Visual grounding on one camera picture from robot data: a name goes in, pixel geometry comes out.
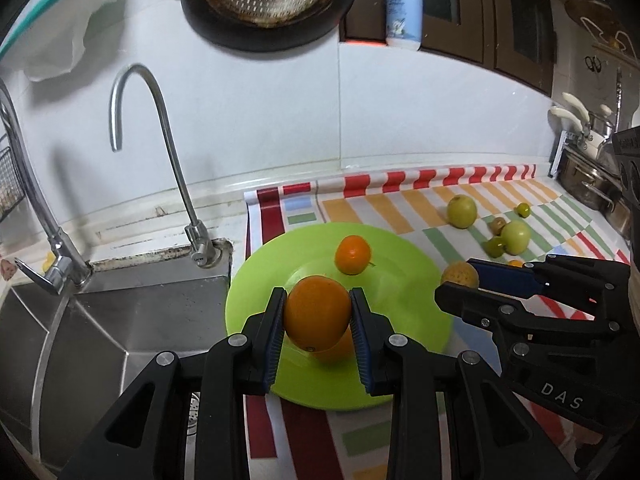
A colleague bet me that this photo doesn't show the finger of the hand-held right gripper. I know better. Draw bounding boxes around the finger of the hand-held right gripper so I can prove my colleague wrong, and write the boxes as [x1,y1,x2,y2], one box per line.
[466,254,631,319]
[434,282,622,344]

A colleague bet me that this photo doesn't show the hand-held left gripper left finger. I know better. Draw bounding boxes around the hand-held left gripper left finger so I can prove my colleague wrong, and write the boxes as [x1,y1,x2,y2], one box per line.
[60,287,289,480]

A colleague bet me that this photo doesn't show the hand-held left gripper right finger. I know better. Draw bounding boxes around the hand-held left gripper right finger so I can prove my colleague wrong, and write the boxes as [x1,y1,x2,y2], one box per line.
[349,287,578,480]

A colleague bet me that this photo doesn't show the yellow round fruit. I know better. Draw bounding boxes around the yellow round fruit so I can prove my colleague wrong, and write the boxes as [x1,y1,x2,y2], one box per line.
[440,261,480,289]

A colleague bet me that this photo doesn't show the green apple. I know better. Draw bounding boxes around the green apple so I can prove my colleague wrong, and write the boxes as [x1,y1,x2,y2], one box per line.
[446,195,477,230]
[500,220,532,254]

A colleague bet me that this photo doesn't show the large orange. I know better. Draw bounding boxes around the large orange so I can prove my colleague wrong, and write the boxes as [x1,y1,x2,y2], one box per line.
[283,275,352,352]

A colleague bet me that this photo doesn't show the green plate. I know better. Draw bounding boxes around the green plate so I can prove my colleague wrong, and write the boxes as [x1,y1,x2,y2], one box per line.
[225,222,455,412]

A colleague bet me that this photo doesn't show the striped colourful tablecloth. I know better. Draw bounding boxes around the striped colourful tablecloth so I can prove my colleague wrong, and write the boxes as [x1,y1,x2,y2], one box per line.
[243,164,633,480]

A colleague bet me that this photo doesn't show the stainless steel pot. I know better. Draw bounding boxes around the stainless steel pot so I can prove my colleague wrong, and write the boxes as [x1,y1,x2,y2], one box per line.
[557,146,623,211]

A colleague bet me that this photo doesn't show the white pot rack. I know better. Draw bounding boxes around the white pot rack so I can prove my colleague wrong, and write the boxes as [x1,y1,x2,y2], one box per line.
[549,130,569,178]

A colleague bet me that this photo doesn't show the stainless steel sink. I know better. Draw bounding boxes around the stainless steel sink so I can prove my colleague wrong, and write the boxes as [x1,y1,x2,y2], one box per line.
[0,245,246,480]

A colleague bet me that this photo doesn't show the black box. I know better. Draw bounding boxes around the black box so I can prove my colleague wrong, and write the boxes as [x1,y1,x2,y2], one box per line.
[611,127,640,166]

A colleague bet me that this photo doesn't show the thin gooseneck faucet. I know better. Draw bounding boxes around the thin gooseneck faucet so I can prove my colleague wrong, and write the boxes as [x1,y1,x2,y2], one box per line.
[110,63,217,268]

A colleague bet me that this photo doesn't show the large steel kitchen faucet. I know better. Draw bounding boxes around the large steel kitchen faucet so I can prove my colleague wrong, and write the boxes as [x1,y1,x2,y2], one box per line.
[0,80,93,296]

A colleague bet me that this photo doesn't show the dark wooden window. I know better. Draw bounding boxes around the dark wooden window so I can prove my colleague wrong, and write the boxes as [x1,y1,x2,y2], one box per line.
[340,0,558,96]

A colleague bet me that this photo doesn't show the wooden cutting board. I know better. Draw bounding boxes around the wooden cutting board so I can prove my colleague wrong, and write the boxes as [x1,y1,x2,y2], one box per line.
[562,0,637,56]

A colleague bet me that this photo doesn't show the white pump lotion bottle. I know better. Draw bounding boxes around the white pump lotion bottle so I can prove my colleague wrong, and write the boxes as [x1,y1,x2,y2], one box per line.
[385,0,425,52]

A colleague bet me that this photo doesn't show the black frying pan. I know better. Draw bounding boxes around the black frying pan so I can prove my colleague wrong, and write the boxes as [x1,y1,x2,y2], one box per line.
[180,0,358,53]

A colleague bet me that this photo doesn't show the paper towel pack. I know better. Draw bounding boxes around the paper towel pack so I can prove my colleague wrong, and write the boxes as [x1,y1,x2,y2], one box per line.
[0,0,133,82]

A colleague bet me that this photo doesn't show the cream-handled pan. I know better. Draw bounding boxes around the cream-handled pan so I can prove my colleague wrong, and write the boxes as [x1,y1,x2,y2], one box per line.
[547,106,591,137]
[561,91,614,128]

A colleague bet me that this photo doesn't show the black wire basket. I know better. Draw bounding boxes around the black wire basket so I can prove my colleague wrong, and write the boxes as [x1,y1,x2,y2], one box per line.
[0,132,25,222]

